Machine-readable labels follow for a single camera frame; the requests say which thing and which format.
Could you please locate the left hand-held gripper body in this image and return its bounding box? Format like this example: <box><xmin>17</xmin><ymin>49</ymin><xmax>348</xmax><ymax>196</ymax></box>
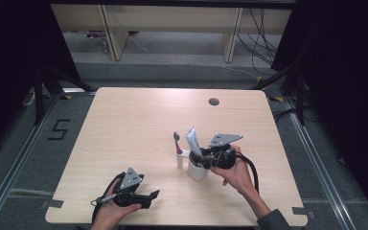
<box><xmin>112</xmin><ymin>167</ymin><xmax>148</xmax><ymax>208</ymax></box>

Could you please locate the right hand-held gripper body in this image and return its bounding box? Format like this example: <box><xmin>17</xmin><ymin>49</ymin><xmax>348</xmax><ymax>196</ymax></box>
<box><xmin>207</xmin><ymin>132</ymin><xmax>244</xmax><ymax>171</ymax></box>

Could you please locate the white cup with side holder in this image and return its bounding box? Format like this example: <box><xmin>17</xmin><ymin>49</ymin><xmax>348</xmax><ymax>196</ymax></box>
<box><xmin>175</xmin><ymin>149</ymin><xmax>211</xmax><ymax>182</ymax></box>

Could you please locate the white toothpaste tube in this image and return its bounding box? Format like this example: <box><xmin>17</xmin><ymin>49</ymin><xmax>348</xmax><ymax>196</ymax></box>
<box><xmin>185</xmin><ymin>126</ymin><xmax>204</xmax><ymax>158</ymax></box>

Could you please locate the person's right hand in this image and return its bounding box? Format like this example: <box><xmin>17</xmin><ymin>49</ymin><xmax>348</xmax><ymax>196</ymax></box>
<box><xmin>210</xmin><ymin>145</ymin><xmax>256</xmax><ymax>197</ymax></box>

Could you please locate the person's left hand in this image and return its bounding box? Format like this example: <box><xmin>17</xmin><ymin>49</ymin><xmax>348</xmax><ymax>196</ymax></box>
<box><xmin>90</xmin><ymin>177</ymin><xmax>142</xmax><ymax>230</ymax></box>

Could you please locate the grey tape piece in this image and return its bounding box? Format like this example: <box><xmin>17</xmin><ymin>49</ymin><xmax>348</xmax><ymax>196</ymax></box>
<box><xmin>40</xmin><ymin>198</ymin><xmax>65</xmax><ymax>209</ymax></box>
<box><xmin>291</xmin><ymin>206</ymin><xmax>316</xmax><ymax>220</ymax></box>

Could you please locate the black metal stand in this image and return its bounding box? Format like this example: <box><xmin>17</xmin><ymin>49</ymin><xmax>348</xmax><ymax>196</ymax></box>
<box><xmin>33</xmin><ymin>63</ymin><xmax>95</xmax><ymax>127</ymax></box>
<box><xmin>250</xmin><ymin>61</ymin><xmax>308</xmax><ymax>127</ymax></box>

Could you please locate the dark curtain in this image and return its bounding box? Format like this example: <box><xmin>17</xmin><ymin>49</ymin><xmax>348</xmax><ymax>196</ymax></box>
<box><xmin>271</xmin><ymin>0</ymin><xmax>368</xmax><ymax>221</ymax></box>
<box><xmin>0</xmin><ymin>0</ymin><xmax>82</xmax><ymax>161</ymax></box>

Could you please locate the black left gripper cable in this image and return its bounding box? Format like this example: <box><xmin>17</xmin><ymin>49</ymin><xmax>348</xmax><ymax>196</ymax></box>
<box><xmin>90</xmin><ymin>172</ymin><xmax>127</xmax><ymax>224</ymax></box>

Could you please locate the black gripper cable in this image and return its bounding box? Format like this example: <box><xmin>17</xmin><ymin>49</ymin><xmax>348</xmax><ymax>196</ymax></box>
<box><xmin>234</xmin><ymin>151</ymin><xmax>261</xmax><ymax>194</ymax></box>
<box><xmin>90</xmin><ymin>172</ymin><xmax>127</xmax><ymax>224</ymax></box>

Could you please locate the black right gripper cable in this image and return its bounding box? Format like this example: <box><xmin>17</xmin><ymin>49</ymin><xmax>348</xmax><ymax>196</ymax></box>
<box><xmin>234</xmin><ymin>151</ymin><xmax>261</xmax><ymax>194</ymax></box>

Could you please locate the aluminium floor rail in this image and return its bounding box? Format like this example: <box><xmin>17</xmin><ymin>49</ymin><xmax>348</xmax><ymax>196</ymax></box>
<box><xmin>283</xmin><ymin>96</ymin><xmax>357</xmax><ymax>230</ymax></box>
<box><xmin>0</xmin><ymin>92</ymin><xmax>61</xmax><ymax>226</ymax></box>

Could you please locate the bundle of black cables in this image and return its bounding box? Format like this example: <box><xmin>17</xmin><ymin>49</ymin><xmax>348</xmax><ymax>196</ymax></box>
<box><xmin>236</xmin><ymin>8</ymin><xmax>281</xmax><ymax>77</ymax></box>

